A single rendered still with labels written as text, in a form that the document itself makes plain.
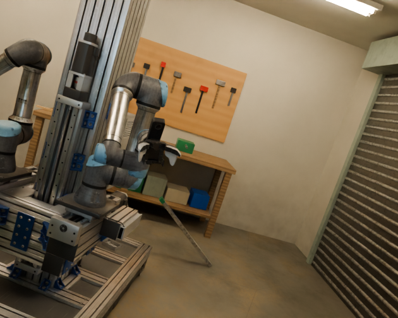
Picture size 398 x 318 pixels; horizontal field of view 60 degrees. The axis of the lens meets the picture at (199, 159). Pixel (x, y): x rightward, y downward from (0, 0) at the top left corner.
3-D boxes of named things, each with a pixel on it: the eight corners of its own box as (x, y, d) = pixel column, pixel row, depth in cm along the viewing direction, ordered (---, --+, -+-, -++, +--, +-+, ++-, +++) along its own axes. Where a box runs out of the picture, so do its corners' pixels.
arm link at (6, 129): (-17, 147, 161) (-11, 119, 159) (-3, 142, 174) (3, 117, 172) (9, 154, 163) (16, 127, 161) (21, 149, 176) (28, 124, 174)
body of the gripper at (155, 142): (164, 167, 119) (158, 159, 131) (168, 143, 118) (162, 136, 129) (142, 164, 117) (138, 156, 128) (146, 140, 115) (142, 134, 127)
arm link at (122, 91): (117, 59, 152) (95, 153, 126) (141, 67, 156) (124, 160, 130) (112, 76, 161) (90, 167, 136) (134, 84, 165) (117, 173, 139)
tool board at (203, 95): (224, 142, 435) (247, 73, 422) (65, 93, 405) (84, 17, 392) (223, 142, 439) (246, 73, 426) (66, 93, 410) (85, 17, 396)
